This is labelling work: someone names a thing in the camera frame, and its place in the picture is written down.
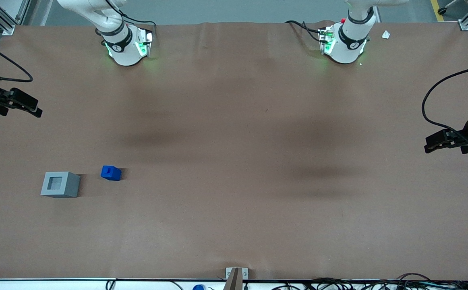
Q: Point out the blue plastic part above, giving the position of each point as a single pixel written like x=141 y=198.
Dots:
x=110 y=172

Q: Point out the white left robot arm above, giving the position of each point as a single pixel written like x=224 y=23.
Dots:
x=344 y=48

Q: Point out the gray square base block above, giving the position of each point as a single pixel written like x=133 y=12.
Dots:
x=60 y=185

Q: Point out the white paper scrap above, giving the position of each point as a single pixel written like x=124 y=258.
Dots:
x=386 y=34

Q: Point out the black caster wheel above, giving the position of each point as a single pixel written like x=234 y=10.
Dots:
x=442 y=10

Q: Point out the brown table mat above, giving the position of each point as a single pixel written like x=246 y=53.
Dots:
x=234 y=161

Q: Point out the blue round cap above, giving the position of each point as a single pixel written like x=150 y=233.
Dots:
x=198 y=287

